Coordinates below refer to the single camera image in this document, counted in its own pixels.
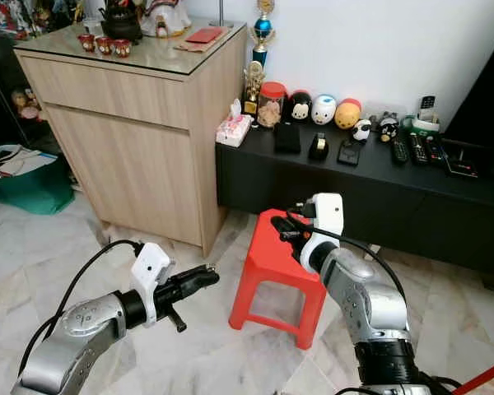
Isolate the clear jar red lid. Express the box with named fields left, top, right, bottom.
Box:
left=257, top=81, right=288, bottom=130

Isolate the black iron teapot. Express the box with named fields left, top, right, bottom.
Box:
left=100, top=0, right=146, bottom=44

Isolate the pink tissue pack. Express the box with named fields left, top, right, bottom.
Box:
left=216, top=99, right=254, bottom=150

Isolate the red envelope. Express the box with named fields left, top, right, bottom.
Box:
left=185, top=26, right=226, bottom=45

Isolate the small panda figure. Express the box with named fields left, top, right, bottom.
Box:
left=352, top=118, right=374, bottom=143

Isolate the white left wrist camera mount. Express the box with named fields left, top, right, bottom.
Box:
left=132, top=242, right=173, bottom=324

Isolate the black low TV console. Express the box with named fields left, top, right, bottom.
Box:
left=216, top=122, right=494, bottom=286

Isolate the green bag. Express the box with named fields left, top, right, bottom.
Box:
left=0, top=144, right=66, bottom=217

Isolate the black phone case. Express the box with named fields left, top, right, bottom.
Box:
left=338, top=140, right=364, bottom=169

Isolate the tan envelope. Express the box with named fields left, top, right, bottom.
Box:
left=175, top=40, right=220, bottom=54

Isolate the small gold trophy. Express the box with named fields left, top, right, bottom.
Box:
left=241, top=62, right=267, bottom=117

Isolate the small black dog figure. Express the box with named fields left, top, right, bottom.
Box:
left=377, top=112, right=401, bottom=144

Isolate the black remote control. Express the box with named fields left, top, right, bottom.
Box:
left=424, top=134, right=450, bottom=162
left=408, top=133, right=431, bottom=164
left=391, top=136, right=413, bottom=166

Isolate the yellow bear plush toy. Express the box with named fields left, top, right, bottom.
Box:
left=333, top=98, right=364, bottom=132

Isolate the light wood cabinet glass top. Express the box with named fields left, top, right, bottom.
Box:
left=14, top=22, right=249, bottom=258

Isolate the silver lamp stand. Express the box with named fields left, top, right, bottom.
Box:
left=212, top=0, right=240, bottom=28

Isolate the black flat tray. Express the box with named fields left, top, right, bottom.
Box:
left=440, top=140, right=483, bottom=180

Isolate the tall blue gold trophy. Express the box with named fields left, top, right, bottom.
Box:
left=249, top=0, right=277, bottom=69

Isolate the black tape dispenser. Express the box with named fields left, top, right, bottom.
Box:
left=309, top=133, right=333, bottom=163

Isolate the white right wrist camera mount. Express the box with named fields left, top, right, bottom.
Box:
left=296, top=193, right=346, bottom=273

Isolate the red plastic stool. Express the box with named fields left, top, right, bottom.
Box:
left=229, top=208, right=331, bottom=351

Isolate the green holder with handset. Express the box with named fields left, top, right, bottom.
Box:
left=412, top=95, right=445, bottom=135

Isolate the black mouse plush toy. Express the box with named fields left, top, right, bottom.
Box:
left=285, top=91, right=315, bottom=125

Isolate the black wallet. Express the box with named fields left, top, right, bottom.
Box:
left=273, top=122, right=304, bottom=156

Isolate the black television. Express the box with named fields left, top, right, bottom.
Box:
left=440, top=49, right=494, bottom=184

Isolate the white porcelain statue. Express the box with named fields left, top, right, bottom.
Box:
left=142, top=0, right=195, bottom=40

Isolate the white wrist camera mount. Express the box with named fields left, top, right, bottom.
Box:
left=132, top=242, right=173, bottom=324
left=296, top=193, right=346, bottom=273

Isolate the black glass display cabinet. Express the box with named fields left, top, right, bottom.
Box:
left=0, top=33, right=52, bottom=200

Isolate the white round plush toy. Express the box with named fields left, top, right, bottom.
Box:
left=311, top=94, right=339, bottom=127

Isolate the red strap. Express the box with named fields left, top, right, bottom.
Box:
left=457, top=355, right=494, bottom=395

